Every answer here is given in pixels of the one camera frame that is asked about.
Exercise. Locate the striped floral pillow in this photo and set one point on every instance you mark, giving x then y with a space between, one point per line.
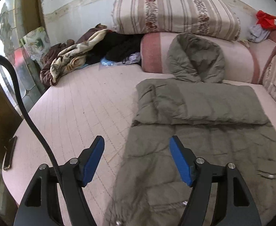
203 17

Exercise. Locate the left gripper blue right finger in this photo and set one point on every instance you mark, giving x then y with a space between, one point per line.
234 202

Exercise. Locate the pink quilted bed cover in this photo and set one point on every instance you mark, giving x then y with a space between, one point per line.
96 100

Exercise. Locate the beige brown patterned blanket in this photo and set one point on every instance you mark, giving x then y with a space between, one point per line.
64 58

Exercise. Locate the pink rolled bolster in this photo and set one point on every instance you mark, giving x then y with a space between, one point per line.
195 58

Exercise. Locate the grey blue cloth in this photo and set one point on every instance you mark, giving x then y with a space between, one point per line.
257 34

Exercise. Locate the black garment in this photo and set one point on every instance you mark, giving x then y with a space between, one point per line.
115 47

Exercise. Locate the red cloth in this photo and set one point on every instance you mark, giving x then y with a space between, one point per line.
266 20

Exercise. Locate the olive green quilted jacket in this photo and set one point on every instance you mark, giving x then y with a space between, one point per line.
219 122

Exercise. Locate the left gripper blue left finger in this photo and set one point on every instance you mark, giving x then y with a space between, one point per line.
40 203

